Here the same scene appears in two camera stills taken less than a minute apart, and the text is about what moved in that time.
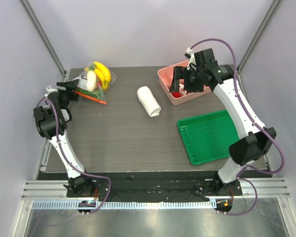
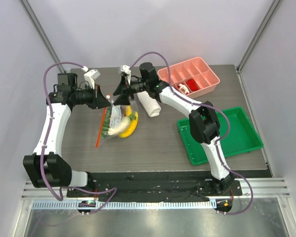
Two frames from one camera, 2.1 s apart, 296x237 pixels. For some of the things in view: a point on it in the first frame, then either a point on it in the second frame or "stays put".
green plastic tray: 207,137 stays put
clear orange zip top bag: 94,82 → 120,121
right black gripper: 183,77 → 128,89
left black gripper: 69,86 → 98,100
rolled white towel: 148,101 stays put
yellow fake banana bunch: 103,73 → 133,124
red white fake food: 183,91 stays put
